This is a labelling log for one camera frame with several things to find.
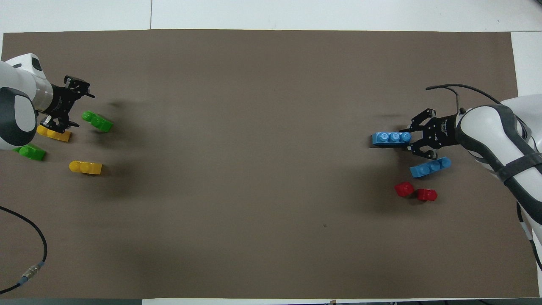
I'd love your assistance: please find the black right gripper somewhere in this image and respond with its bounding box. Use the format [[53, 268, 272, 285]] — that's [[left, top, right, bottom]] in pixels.
[[409, 108, 462, 161]]

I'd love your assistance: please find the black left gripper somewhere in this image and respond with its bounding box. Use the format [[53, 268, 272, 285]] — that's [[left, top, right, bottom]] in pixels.
[[40, 75, 96, 130]]

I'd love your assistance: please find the blue three-stud brick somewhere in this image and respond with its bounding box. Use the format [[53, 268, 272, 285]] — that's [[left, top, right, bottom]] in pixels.
[[372, 132, 413, 147], [409, 157, 452, 178]]

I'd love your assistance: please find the green two-stud brick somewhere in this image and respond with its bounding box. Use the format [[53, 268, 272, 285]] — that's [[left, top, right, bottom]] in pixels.
[[81, 111, 114, 133], [13, 144, 46, 161]]

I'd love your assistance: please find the yellow two-stud brick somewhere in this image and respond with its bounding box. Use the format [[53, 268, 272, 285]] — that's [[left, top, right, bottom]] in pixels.
[[36, 124, 72, 142], [69, 160, 103, 175]]

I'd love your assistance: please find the brown table mat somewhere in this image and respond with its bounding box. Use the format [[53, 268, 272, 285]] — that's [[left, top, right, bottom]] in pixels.
[[0, 29, 540, 299]]

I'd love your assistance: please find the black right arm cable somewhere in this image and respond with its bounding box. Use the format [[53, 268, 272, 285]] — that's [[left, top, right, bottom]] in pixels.
[[425, 84, 504, 115]]

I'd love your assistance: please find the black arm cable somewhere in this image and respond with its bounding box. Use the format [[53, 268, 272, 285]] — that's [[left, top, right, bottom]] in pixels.
[[425, 84, 504, 115], [0, 206, 48, 295]]

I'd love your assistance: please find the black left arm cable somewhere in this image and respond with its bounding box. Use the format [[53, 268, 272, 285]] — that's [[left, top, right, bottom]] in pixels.
[[0, 206, 48, 295]]

